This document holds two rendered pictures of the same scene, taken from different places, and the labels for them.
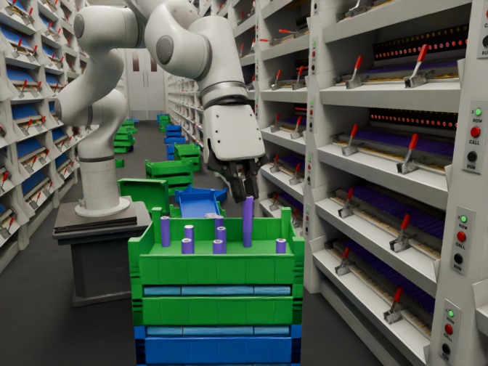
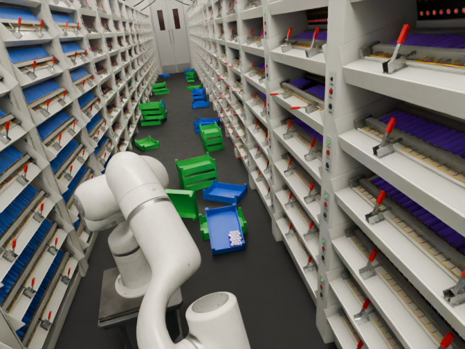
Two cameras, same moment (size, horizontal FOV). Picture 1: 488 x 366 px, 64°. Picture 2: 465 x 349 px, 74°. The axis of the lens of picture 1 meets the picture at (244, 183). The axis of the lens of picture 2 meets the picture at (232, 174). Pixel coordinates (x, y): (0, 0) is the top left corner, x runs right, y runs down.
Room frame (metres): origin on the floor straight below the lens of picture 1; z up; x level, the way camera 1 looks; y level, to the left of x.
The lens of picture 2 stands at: (0.43, -0.03, 1.23)
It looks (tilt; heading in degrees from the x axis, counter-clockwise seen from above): 26 degrees down; 7
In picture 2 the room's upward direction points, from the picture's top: 6 degrees counter-clockwise
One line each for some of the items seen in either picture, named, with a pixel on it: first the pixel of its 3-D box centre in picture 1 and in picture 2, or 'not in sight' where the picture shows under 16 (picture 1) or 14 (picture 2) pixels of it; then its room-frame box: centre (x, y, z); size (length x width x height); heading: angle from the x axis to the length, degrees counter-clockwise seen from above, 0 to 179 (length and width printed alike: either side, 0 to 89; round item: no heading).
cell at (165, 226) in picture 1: (165, 231); not in sight; (0.78, 0.17, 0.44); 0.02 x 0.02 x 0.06
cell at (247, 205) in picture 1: (247, 213); not in sight; (0.65, -0.01, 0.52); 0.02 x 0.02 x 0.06
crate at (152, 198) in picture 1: (143, 196); (176, 204); (2.31, 0.62, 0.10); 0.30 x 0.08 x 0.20; 78
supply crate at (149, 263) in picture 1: (219, 241); not in sight; (0.71, 0.05, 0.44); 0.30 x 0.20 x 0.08; 91
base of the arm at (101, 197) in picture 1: (99, 183); (133, 263); (1.36, 0.52, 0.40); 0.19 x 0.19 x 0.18
